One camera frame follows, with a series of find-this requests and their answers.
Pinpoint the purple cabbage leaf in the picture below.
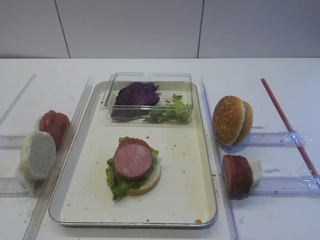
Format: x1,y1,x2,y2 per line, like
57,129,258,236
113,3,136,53
114,82,160,106
111,109,142,121

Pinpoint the green lettuce in container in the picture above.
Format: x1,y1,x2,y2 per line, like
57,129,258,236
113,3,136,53
143,94,191,124

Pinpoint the tomato slice under meat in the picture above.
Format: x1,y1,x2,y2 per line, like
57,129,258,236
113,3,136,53
118,138,150,149

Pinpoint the pink meat slice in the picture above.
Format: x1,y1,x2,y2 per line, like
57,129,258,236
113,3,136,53
112,144,153,181

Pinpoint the green lettuce on bun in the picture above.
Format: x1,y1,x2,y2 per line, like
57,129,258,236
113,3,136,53
105,136,159,201

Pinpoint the red meat patty stack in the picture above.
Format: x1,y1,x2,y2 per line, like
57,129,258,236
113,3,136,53
222,154,253,197

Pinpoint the red tomato slices left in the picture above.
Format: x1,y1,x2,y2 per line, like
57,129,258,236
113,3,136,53
38,110,71,150

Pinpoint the white cheese piece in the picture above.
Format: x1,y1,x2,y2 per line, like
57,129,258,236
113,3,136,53
249,161,263,187

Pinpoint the white bread slice left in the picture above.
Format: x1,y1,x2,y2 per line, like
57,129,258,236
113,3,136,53
15,130,56,194

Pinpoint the clear plastic container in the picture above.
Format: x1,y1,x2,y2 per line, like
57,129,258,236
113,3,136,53
100,72,194,124

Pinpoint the purple cabbage leaf in container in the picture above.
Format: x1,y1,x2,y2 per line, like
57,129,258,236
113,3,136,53
111,109,142,121

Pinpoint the bottom bun half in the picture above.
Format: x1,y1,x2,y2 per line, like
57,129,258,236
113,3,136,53
126,162,162,196

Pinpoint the sesame top bun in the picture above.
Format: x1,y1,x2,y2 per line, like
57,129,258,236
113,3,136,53
212,95,246,146

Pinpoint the metal baking tray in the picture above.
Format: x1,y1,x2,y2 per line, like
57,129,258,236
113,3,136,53
48,81,217,229

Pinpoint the clear upper right holder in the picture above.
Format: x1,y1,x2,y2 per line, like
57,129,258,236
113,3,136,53
240,128,313,148

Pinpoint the clear holder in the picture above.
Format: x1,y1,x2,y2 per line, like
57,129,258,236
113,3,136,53
0,135,25,151
240,128,313,148
248,176,320,198
0,177,42,198

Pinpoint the clear lower right holder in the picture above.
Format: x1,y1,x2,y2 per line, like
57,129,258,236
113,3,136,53
248,176,320,198

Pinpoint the clear upper left holder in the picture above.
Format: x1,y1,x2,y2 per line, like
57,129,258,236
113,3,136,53
0,135,25,151

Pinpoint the red plastic strip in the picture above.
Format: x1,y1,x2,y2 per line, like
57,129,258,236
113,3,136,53
260,78,320,188

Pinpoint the clear lower left holder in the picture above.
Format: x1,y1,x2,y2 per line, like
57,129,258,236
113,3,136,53
0,177,42,198

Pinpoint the clear far left rail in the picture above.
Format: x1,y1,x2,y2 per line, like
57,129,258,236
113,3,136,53
0,73,37,125

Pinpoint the clear rail right of tray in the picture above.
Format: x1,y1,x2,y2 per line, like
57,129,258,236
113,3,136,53
200,76,239,240

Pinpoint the clear rail of tray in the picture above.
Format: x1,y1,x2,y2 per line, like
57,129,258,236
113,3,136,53
200,76,239,240
22,78,93,240

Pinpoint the clear rail left of tray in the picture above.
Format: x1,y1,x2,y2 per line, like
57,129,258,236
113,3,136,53
22,78,93,240

